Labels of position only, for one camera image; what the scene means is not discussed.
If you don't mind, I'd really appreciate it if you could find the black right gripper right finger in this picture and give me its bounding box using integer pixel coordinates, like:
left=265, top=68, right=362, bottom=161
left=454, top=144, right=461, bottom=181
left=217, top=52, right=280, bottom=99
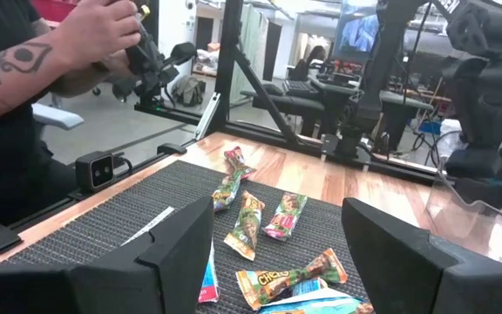
left=341, top=197, right=502, bottom=314

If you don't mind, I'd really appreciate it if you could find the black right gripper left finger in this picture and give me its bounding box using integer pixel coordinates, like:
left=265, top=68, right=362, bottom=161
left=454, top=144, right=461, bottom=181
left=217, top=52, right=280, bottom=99
left=0, top=195, right=215, bottom=314

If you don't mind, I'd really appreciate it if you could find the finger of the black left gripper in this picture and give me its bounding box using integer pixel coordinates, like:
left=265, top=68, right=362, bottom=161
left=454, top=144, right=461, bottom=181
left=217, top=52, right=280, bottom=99
left=445, top=149, right=502, bottom=180

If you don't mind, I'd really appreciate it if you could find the large teal white granola bar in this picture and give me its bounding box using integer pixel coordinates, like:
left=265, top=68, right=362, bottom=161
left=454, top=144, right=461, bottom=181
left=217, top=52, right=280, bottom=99
left=258, top=286, right=376, bottom=314

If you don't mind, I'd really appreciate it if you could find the blue Chewy granola bar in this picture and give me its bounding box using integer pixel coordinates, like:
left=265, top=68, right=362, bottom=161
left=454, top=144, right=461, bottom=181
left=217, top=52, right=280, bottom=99
left=291, top=276, right=329, bottom=298

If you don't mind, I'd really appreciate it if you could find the blue red chocolate chip bar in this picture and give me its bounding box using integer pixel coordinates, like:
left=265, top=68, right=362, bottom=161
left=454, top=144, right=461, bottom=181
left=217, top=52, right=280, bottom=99
left=197, top=241, right=221, bottom=304

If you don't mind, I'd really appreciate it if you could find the green and red granola bar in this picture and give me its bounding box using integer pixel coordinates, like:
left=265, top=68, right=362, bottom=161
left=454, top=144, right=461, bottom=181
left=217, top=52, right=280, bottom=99
left=262, top=192, right=309, bottom=242

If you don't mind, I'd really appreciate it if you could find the red pink granola bar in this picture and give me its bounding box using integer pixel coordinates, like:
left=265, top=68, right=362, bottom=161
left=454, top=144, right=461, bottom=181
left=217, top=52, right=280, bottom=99
left=223, top=146, right=258, bottom=181

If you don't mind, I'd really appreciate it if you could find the person's forearm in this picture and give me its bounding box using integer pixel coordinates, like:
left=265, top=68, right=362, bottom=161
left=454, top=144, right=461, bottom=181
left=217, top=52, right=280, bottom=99
left=0, top=32, right=67, bottom=127

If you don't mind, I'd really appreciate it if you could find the white fan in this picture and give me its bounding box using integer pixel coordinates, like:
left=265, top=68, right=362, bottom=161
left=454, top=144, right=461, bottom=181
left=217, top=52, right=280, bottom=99
left=433, top=130, right=461, bottom=169

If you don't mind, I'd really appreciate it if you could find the large clear plastic bin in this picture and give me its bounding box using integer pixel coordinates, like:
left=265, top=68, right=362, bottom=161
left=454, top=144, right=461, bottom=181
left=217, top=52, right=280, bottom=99
left=424, top=167, right=502, bottom=274

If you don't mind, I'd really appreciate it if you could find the white label strip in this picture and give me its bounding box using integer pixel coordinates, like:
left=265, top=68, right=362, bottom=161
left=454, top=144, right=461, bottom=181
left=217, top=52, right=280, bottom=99
left=120, top=206, right=176, bottom=246

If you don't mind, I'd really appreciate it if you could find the grey woven table mat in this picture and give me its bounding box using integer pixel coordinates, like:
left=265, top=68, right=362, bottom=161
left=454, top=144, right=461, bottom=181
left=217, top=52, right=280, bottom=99
left=0, top=160, right=377, bottom=314

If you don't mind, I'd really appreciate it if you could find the grey chair armrest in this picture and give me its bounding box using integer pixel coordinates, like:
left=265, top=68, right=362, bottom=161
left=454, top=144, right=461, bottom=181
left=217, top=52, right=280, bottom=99
left=31, top=102, right=85, bottom=132

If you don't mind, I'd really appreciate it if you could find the black desk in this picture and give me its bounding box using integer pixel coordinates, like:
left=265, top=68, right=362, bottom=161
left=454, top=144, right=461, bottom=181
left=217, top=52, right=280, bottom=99
left=239, top=76, right=434, bottom=152

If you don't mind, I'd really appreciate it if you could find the black keyboard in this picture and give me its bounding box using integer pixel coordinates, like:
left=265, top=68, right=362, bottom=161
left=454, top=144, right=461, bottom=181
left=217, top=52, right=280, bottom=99
left=282, top=78, right=321, bottom=99

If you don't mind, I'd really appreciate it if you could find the person's hand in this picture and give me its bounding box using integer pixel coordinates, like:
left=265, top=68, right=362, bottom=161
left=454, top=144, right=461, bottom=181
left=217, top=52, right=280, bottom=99
left=52, top=0, right=142, bottom=71
left=48, top=51, right=133, bottom=99

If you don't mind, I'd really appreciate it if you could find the grey bag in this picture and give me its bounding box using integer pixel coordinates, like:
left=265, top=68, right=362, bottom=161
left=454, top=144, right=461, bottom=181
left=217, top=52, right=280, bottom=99
left=170, top=75, right=207, bottom=107

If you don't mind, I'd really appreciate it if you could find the black computer mouse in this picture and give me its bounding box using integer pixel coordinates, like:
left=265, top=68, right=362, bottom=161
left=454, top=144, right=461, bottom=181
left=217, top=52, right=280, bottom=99
left=261, top=83, right=285, bottom=98

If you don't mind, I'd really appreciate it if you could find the red storage bin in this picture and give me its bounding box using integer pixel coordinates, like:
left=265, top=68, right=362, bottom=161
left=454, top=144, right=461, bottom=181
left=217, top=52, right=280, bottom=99
left=31, top=0, right=80, bottom=24

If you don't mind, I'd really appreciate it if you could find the black cube camera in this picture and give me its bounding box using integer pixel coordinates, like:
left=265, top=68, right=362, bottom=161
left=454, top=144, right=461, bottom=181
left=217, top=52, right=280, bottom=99
left=75, top=151, right=116, bottom=195

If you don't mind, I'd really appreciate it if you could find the black camera cable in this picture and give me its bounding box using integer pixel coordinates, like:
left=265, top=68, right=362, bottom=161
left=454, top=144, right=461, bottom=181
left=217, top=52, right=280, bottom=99
left=112, top=154, right=134, bottom=175

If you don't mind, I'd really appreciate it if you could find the wall screen with blue picture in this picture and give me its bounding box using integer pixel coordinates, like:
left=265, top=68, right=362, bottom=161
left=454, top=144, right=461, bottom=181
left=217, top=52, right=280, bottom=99
left=331, top=0, right=383, bottom=65

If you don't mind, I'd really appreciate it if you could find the silver metal bracket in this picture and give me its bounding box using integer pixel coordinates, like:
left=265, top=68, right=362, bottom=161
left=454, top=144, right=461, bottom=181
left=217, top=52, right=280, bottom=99
left=191, top=92, right=222, bottom=142

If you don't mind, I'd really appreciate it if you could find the black metal rig frame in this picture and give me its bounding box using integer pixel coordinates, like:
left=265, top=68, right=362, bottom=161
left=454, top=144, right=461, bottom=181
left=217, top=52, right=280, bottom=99
left=0, top=0, right=457, bottom=258

